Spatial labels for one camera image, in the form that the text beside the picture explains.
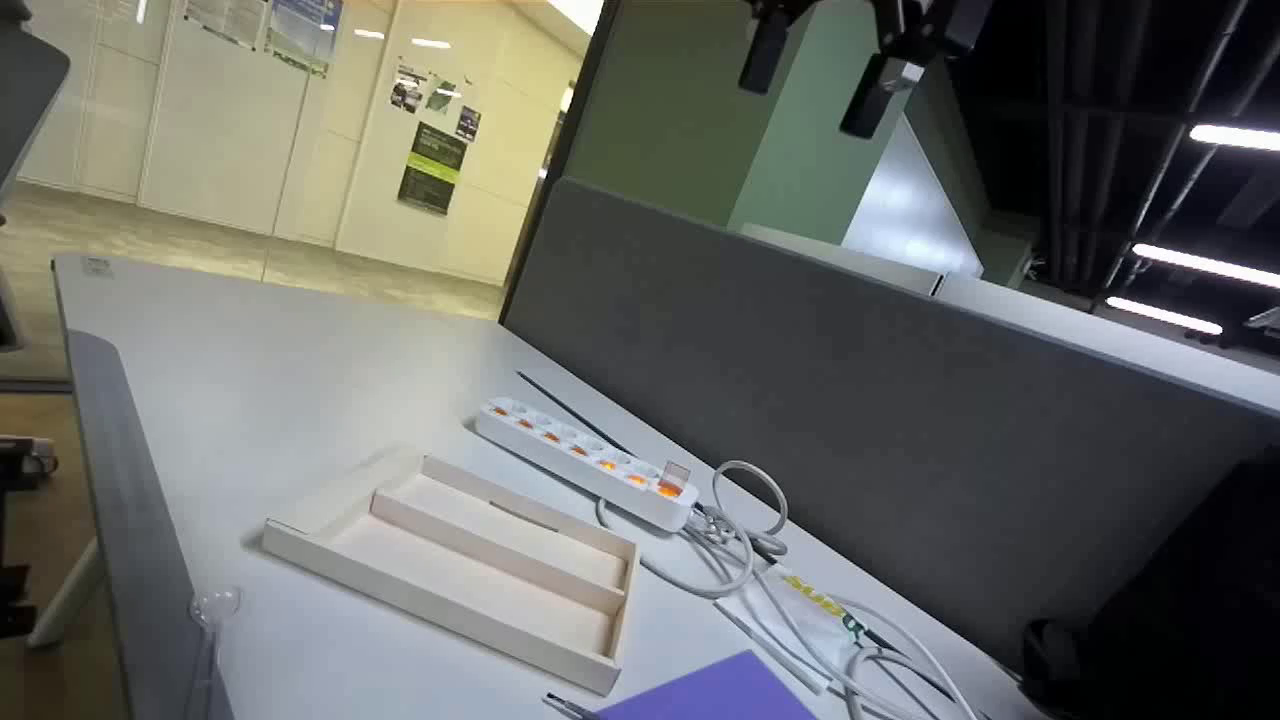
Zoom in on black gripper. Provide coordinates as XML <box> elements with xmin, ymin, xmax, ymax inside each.
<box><xmin>738</xmin><ymin>0</ymin><xmax>998</xmax><ymax>142</ymax></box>

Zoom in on white power strip cable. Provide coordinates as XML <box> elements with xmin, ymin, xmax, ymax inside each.
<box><xmin>592</xmin><ymin>457</ymin><xmax>794</xmax><ymax>598</ymax></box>

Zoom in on purple paper sheet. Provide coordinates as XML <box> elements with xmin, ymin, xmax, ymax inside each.
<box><xmin>592</xmin><ymin>648</ymin><xmax>821</xmax><ymax>720</ymax></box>

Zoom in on long white looped cable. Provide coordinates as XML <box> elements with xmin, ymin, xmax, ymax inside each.
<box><xmin>717</xmin><ymin>555</ymin><xmax>998</xmax><ymax>720</ymax></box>

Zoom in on grey desk partition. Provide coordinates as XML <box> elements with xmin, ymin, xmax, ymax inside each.
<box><xmin>500</xmin><ymin>174</ymin><xmax>1280</xmax><ymax>720</ymax></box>

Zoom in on wooden segmented tray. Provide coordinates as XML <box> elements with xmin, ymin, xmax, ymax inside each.
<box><xmin>257</xmin><ymin>444</ymin><xmax>644</xmax><ymax>700</ymax></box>

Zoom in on dark screen corner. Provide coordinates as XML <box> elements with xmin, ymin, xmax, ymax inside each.
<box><xmin>0</xmin><ymin>33</ymin><xmax>76</xmax><ymax>186</ymax></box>

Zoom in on dark green wall poster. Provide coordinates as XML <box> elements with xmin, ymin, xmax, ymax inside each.
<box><xmin>395</xmin><ymin>116</ymin><xmax>473</xmax><ymax>220</ymax></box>

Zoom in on small metal screwdriver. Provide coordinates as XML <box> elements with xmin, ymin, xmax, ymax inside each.
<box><xmin>541</xmin><ymin>688</ymin><xmax>607</xmax><ymax>720</ymax></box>

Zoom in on white power strip orange switches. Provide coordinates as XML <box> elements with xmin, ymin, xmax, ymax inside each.
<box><xmin>470</xmin><ymin>393</ymin><xmax>705</xmax><ymax>534</ymax></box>

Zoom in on white table leg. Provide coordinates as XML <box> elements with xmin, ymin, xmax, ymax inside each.
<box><xmin>25</xmin><ymin>534</ymin><xmax>110</xmax><ymax>650</ymax></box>

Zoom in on ceiling light tube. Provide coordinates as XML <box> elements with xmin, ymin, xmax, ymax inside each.
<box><xmin>1127</xmin><ymin>238</ymin><xmax>1280</xmax><ymax>297</ymax></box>
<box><xmin>1100</xmin><ymin>290</ymin><xmax>1229</xmax><ymax>338</ymax></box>
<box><xmin>1186</xmin><ymin>118</ymin><xmax>1280</xmax><ymax>157</ymax></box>

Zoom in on large pale wall poster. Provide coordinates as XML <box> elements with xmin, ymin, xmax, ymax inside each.
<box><xmin>261</xmin><ymin>0</ymin><xmax>349</xmax><ymax>80</ymax></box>

